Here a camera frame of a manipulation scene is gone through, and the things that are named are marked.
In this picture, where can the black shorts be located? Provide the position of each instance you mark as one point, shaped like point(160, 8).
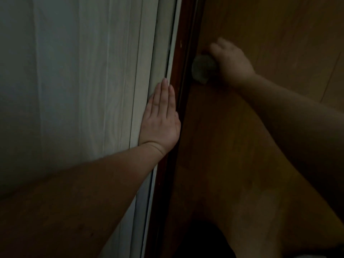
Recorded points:
point(204, 241)

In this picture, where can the person's right hand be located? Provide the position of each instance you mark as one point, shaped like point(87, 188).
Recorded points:
point(233, 67)

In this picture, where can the person's left hand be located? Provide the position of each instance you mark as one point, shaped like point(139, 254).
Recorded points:
point(161, 126)

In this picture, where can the person's right forearm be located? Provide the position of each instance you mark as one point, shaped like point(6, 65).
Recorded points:
point(301, 126)

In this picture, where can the person's left forearm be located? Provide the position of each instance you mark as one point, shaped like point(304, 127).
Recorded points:
point(75, 206)

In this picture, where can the white louvred wardrobe door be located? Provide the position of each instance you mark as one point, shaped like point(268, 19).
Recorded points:
point(80, 77)

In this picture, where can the grey cleaning cloth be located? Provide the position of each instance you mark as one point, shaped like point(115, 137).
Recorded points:
point(203, 68)

